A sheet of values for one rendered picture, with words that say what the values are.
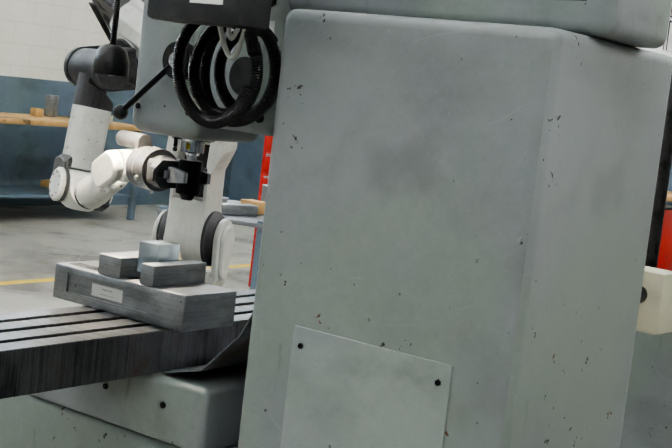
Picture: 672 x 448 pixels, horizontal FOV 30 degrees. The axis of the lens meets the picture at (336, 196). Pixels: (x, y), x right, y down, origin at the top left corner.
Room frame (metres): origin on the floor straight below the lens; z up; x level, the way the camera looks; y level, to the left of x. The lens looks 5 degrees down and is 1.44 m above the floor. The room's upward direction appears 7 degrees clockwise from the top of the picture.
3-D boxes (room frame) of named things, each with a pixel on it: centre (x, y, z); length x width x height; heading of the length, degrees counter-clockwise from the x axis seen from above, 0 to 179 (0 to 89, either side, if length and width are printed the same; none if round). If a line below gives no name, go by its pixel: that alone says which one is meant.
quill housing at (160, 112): (2.47, 0.29, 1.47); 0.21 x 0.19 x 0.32; 145
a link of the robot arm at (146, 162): (2.54, 0.35, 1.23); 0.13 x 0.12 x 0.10; 130
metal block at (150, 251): (2.42, 0.33, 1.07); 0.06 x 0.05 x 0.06; 145
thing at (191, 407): (2.47, 0.29, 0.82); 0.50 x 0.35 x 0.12; 55
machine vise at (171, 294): (2.44, 0.35, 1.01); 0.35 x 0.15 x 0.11; 55
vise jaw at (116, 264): (2.45, 0.38, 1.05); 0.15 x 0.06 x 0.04; 145
